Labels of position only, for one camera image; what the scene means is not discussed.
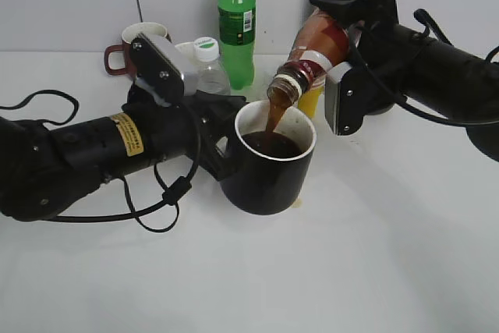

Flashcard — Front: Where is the brown coffee bottle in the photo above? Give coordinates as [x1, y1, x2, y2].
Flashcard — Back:
[267, 9, 349, 108]

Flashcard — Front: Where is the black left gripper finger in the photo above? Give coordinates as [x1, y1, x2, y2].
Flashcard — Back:
[194, 91, 246, 134]
[200, 136, 236, 182]

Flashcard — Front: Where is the yellow paper cup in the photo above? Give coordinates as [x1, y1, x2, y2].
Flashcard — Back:
[298, 78, 325, 119]

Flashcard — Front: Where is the clear water bottle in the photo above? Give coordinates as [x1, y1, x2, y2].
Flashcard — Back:
[193, 37, 231, 95]

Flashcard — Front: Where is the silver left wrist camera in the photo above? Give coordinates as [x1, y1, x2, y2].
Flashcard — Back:
[129, 32, 200, 107]

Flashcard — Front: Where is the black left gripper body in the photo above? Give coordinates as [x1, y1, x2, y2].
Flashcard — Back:
[122, 84, 218, 172]

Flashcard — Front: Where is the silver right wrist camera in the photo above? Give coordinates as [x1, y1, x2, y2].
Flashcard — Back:
[324, 62, 366, 136]

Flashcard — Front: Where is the red ceramic mug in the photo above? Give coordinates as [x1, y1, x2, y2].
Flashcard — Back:
[104, 22, 171, 80]

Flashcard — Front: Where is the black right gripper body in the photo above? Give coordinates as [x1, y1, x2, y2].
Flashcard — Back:
[346, 0, 408, 115]

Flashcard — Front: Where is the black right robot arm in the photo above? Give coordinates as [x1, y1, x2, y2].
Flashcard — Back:
[262, 0, 498, 160]

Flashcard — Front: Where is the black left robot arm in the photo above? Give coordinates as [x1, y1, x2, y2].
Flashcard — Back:
[1, 85, 246, 223]

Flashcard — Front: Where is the black ceramic mug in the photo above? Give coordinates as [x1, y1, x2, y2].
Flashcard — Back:
[221, 101, 317, 215]

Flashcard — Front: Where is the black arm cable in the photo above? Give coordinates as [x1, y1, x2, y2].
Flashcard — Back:
[0, 90, 202, 233]
[346, 8, 499, 127]

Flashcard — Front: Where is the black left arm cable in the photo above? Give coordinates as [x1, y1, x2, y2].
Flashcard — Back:
[0, 90, 202, 233]

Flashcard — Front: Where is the green soda bottle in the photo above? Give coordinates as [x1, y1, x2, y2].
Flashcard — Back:
[218, 0, 257, 90]

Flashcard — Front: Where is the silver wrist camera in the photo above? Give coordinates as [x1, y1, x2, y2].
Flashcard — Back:
[324, 62, 366, 136]
[129, 32, 200, 107]

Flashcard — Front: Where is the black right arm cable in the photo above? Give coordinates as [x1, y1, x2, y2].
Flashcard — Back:
[346, 8, 499, 127]

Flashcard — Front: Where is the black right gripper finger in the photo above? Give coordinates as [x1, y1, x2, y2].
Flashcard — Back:
[309, 0, 368, 21]

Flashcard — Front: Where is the white ceramic mug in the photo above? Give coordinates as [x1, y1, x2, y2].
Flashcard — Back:
[175, 41, 200, 69]

